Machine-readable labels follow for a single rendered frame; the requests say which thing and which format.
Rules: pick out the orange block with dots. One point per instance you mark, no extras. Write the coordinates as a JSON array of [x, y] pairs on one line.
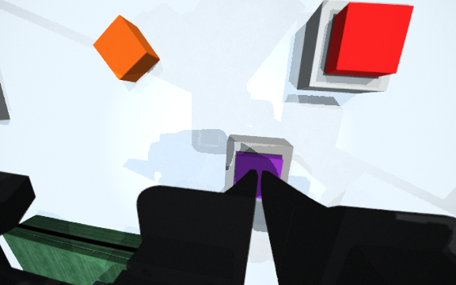
[[126, 51]]

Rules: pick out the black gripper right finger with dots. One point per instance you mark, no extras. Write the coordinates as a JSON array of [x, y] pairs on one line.
[[310, 241]]

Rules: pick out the red button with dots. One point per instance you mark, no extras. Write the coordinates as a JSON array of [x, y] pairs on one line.
[[353, 46]]

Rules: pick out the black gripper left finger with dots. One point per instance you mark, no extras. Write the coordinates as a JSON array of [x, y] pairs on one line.
[[222, 219]]

